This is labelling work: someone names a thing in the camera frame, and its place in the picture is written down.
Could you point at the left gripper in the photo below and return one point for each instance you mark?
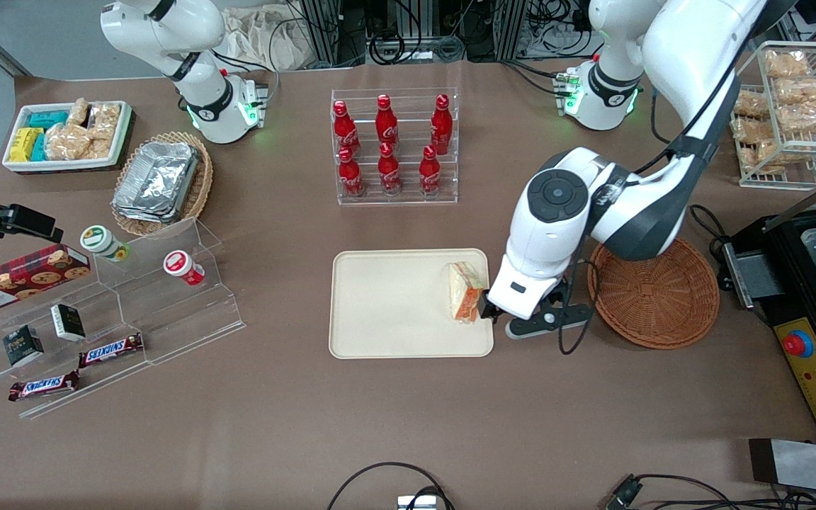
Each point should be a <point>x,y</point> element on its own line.
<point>486,307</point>

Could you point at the triangular sandwich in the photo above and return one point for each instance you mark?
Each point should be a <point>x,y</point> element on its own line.
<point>461,290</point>

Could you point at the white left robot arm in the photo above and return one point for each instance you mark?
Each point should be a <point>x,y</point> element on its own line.
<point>635,212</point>

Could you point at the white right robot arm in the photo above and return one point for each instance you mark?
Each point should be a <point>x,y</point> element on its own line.
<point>202,99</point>

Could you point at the beige plastic tray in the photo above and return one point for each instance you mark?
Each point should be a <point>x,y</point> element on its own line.
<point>394,304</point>

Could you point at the round brown wicker basket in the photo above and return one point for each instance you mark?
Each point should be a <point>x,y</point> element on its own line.
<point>656,304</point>

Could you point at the oval light wicker basket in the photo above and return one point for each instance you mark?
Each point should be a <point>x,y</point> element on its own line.
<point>199,191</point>

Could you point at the red tartan cookie box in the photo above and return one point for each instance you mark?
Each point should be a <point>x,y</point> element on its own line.
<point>18,280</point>

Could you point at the white rectangular snack bin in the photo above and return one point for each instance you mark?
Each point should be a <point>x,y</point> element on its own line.
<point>61,165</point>

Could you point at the teal snack packet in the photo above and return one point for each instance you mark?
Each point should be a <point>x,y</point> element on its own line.
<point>39,147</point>
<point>48,118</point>

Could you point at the green lid yogurt cup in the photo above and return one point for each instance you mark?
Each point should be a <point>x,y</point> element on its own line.
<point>100,241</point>

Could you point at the yellow snack packet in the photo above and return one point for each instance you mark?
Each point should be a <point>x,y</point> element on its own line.
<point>24,144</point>

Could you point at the puffed rice snack pack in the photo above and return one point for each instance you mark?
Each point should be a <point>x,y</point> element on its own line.
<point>78,112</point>
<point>749,104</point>
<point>68,142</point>
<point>775,157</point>
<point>801,91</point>
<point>100,149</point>
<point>805,117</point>
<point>751,131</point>
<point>787,64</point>
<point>105,120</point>

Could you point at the small black box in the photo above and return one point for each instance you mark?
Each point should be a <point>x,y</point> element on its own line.
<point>23,346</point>
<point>68,322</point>

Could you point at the stack of foil containers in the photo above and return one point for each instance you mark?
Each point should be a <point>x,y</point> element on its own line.
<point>156,180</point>

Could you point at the clear acrylic bottle rack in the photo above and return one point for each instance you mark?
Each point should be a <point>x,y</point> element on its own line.
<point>397,200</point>

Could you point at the red cola bottle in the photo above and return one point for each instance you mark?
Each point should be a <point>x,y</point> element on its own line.
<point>430,173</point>
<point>441,127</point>
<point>346,131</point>
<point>351,177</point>
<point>387,124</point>
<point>389,173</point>

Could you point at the brown chocolate bar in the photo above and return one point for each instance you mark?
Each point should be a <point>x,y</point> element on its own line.
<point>110,350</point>
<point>43,386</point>

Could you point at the red lid yogurt cup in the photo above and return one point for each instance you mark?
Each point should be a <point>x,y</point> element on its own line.
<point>180,265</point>

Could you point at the clear acrylic stepped display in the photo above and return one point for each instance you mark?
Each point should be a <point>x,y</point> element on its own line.
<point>167,319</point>

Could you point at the silver connector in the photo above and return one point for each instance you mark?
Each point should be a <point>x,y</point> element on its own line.
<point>415,503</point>

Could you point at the beige cloth bag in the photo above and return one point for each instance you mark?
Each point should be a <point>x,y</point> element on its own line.
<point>266,39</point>

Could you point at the red emergency stop button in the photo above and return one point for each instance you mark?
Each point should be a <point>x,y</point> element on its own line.
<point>795,345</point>

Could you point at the grey metal plate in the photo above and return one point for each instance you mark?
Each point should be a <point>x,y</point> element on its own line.
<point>805,466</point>

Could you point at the black aluminium frame rack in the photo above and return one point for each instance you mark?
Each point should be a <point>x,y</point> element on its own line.
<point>323,28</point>

